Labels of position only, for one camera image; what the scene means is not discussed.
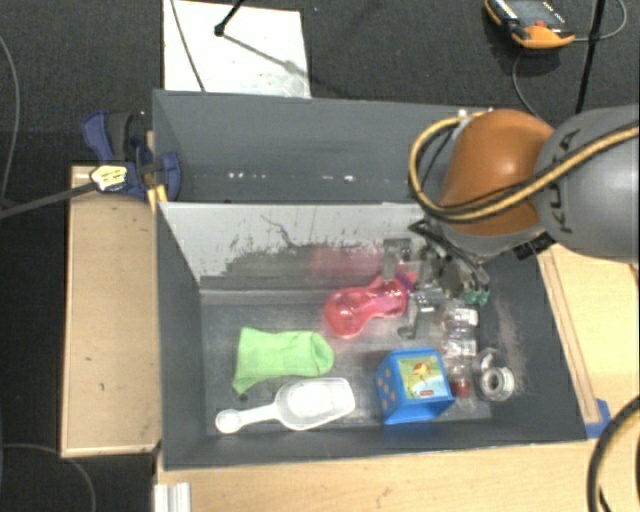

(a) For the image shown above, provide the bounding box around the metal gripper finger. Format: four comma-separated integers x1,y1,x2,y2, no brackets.
397,292,442,340
382,237,417,282

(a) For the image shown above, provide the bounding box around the clear plastic bottle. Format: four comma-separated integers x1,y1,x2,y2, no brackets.
439,298,481,402

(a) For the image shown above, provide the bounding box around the pink plastic bottle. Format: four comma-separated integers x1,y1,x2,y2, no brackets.
322,272,419,341

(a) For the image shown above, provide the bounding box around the blue toy cube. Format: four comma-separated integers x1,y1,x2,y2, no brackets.
374,347,457,427

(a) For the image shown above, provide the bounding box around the silver tape roll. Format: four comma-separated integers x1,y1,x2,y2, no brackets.
471,348,517,403

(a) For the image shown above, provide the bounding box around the white plastic scoop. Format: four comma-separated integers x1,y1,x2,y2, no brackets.
214,376,358,435

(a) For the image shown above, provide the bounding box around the green cloth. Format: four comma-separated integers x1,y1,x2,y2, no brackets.
230,326,336,396

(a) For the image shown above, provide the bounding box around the grey metal bin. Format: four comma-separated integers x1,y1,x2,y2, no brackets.
151,88,589,472

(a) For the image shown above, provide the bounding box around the pale wood board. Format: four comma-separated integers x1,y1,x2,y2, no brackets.
59,164,164,459

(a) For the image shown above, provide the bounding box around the black cylinder on white bracket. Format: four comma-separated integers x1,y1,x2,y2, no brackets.
513,232,556,261

